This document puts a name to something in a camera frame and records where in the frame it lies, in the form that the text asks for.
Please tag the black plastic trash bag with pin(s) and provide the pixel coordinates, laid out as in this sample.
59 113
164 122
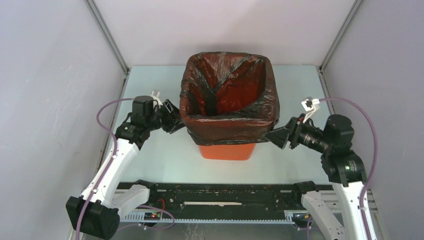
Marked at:
228 98

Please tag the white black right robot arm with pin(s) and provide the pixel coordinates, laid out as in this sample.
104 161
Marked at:
345 171

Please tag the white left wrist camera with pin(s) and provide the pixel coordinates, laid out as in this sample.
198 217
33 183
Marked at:
156 96

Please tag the orange plastic trash bin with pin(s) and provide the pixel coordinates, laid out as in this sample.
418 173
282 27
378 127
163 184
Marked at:
228 152

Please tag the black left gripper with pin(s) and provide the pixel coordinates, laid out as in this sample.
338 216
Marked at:
174 120

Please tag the aluminium frame post left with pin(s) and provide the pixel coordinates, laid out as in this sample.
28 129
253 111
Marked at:
107 34

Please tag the aluminium frame post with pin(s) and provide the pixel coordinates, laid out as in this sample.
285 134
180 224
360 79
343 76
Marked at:
107 34
341 33

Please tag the aluminium frame post right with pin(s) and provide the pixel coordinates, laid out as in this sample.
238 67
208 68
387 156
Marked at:
341 33

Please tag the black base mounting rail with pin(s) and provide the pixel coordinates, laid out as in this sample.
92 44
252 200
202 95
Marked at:
226 203

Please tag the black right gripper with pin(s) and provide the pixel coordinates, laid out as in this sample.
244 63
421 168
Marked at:
289 132

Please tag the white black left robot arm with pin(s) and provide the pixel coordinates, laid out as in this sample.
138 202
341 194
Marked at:
96 211

